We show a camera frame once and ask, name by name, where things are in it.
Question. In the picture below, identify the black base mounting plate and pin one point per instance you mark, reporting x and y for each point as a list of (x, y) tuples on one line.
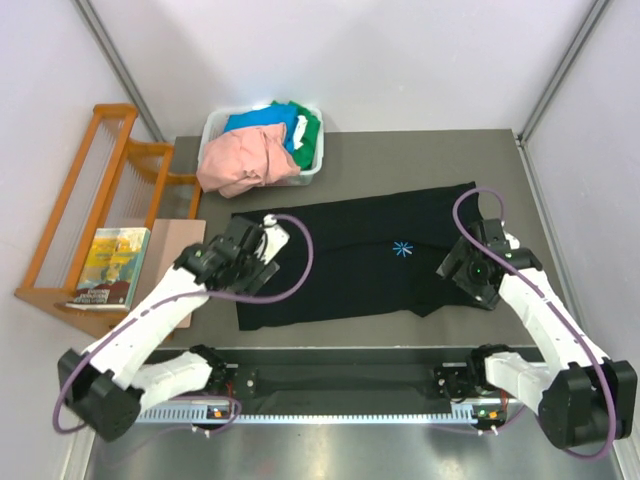
[(336, 380)]

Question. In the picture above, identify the yellow book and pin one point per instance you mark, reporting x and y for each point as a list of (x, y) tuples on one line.
[(111, 271)]

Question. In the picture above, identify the pink t-shirt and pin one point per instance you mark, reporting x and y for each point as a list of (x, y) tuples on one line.
[(246, 158)]

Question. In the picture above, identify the white laundry basket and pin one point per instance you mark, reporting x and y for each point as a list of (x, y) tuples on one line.
[(217, 120)]

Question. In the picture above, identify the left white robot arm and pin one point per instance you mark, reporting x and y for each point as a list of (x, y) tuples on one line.
[(105, 386)]

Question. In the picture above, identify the orange wooden rack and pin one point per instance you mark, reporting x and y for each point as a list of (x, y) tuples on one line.
[(114, 180)]

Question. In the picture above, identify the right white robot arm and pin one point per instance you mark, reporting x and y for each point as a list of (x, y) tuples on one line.
[(580, 395)]

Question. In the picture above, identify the blue t-shirt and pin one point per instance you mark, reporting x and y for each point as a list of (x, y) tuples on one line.
[(270, 115)]

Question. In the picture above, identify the black t-shirt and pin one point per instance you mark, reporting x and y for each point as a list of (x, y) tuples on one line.
[(372, 256)]

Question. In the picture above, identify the white slotted cable duct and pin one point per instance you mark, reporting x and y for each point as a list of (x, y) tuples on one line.
[(218, 413)]

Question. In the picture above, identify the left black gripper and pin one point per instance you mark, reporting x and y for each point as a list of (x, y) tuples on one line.
[(261, 278)]

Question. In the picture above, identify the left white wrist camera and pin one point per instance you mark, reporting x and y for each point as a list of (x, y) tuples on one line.
[(274, 239)]

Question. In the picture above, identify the green t-shirt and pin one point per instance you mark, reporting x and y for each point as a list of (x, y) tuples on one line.
[(302, 129)]

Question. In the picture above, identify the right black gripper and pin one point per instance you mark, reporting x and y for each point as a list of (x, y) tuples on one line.
[(462, 251)]

